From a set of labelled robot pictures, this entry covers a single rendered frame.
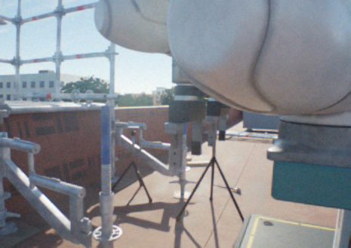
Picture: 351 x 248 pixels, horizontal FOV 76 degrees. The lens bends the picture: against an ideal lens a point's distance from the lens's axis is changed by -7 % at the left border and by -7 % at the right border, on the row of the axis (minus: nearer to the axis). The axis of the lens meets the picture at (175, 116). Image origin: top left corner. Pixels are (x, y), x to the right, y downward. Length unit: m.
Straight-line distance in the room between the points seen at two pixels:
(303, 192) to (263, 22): 0.28
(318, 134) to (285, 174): 0.08
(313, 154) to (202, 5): 0.27
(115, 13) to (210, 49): 0.30
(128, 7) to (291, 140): 0.36
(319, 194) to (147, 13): 0.41
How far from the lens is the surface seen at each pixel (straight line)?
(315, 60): 0.21
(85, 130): 2.25
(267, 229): 1.05
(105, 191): 1.04
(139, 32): 0.48
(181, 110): 0.55
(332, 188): 0.40
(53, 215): 1.32
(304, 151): 0.40
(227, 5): 0.19
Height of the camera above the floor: 0.81
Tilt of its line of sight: 4 degrees down
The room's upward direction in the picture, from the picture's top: 1 degrees clockwise
